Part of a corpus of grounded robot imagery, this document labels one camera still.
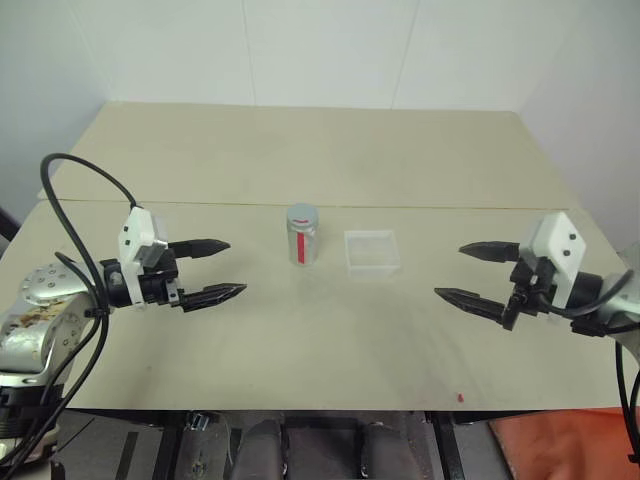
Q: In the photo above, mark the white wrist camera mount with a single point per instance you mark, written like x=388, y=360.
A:
x=134, y=230
x=562, y=240

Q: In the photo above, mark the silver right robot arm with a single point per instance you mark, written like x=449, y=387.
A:
x=617, y=300

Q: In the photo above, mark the black slanted object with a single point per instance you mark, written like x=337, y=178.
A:
x=7, y=230

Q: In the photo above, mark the black table frame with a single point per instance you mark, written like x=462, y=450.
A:
x=447, y=445

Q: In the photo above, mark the small metal bracket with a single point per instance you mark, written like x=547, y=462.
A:
x=197, y=421

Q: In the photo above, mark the clear square plastic container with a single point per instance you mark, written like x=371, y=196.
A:
x=372, y=255

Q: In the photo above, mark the orange sheet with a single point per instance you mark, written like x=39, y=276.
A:
x=565, y=445

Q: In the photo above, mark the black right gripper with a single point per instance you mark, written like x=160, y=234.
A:
x=530, y=295

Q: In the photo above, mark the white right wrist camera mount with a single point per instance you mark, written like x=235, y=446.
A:
x=562, y=240

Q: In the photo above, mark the clear jar with red label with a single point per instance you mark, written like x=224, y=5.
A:
x=302, y=247

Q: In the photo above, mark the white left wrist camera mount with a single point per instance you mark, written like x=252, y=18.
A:
x=134, y=230

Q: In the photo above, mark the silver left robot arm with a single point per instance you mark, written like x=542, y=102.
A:
x=40, y=287

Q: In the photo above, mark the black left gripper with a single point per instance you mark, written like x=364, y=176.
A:
x=157, y=290

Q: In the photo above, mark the dark rounded shape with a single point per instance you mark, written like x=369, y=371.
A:
x=262, y=450

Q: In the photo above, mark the grey jar lid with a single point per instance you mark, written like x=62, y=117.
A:
x=302, y=216

